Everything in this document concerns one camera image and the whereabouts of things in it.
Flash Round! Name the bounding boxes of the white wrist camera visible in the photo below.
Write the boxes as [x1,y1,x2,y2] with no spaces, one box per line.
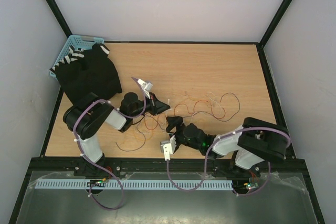
[160,135,176,161]
[138,79,153,92]

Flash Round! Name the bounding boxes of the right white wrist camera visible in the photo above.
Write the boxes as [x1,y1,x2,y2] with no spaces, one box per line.
[160,135,176,161]

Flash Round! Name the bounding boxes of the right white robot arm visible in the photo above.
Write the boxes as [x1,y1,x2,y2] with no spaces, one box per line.
[160,116,291,176]

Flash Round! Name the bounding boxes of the orange yellow wire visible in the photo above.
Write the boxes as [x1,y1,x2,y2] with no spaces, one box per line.
[133,95,211,141]

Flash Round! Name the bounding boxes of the dark purple wire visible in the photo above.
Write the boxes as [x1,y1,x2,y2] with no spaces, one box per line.
[115,92,241,152]

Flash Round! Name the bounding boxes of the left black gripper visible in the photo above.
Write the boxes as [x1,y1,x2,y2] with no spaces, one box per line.
[131,92,170,118]

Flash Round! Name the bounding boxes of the red wire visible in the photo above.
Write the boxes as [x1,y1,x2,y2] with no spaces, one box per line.
[143,99,228,130]

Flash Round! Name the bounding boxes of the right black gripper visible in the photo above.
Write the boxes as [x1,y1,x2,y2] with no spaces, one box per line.
[166,116,202,151]

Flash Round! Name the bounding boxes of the striped black white cloth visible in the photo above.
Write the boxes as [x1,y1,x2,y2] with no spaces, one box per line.
[49,43,110,74]

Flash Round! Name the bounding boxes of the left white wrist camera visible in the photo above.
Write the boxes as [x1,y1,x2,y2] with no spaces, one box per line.
[138,79,153,92]

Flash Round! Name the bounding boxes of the white wire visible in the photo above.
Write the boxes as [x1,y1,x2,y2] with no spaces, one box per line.
[133,91,226,134]

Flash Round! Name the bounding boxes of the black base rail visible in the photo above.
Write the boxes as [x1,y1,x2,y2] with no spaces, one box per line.
[73,157,262,180]

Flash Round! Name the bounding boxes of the blue plastic basket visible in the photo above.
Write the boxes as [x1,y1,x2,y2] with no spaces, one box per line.
[54,35,104,64]

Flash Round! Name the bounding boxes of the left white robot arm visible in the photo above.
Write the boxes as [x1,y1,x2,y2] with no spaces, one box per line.
[63,92,171,176]

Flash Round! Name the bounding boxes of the light blue cable duct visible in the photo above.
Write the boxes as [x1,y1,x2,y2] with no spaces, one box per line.
[34,179,232,190]

